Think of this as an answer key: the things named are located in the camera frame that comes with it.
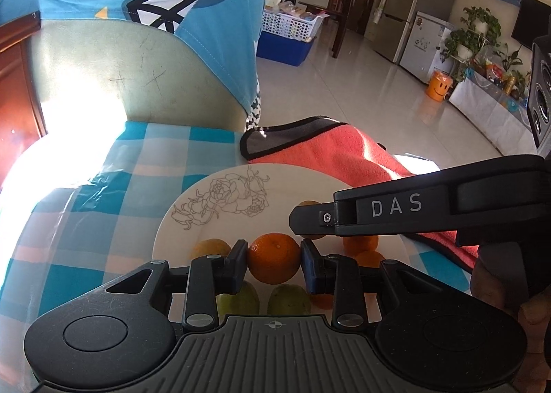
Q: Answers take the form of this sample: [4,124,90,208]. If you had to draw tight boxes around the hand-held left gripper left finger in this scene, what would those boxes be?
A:
[98,239,249,332]

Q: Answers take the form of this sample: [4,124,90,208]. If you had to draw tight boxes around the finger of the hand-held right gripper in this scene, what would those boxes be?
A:
[289,201,336,236]

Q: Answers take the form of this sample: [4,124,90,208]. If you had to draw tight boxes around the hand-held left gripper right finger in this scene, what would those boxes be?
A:
[300,239,471,331]

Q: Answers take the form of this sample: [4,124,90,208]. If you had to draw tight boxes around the brownish green jujube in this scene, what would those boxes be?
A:
[297,200,325,241]

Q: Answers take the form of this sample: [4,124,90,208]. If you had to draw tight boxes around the white plate with flower drawing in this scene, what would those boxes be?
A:
[153,163,415,326]

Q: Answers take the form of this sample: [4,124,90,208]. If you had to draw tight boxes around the person's right hand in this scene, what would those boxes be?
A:
[470,246,551,356]

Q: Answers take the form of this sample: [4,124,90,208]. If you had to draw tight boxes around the red fleece cloth black trim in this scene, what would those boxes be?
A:
[239,116,480,274]

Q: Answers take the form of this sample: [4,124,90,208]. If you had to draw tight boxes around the orange smiley face pot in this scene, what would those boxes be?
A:
[425,70,454,102]

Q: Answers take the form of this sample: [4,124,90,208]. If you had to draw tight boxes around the white chest freezer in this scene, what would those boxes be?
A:
[399,10,449,82]

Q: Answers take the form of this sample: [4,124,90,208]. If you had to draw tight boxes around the blue plastic bin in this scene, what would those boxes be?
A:
[257,29,315,67]

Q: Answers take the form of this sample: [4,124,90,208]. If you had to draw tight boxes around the blue white checkered tablecloth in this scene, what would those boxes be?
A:
[0,120,473,327]

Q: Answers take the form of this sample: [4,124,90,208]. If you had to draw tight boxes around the green potted plant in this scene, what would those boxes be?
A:
[443,6,502,76]

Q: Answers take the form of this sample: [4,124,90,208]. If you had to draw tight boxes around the dark wooden chair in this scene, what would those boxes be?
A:
[331,0,385,59]

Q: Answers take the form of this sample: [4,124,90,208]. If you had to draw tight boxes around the white lattice basket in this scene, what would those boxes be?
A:
[261,10,330,42]

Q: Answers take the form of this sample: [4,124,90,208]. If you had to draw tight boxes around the black television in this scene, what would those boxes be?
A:
[511,0,551,50]

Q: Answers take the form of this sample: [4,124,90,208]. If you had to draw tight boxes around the grey chair back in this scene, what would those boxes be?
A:
[26,21,259,136]

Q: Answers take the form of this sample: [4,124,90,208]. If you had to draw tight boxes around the dark wooden headboard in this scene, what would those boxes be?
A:
[0,17,49,181]

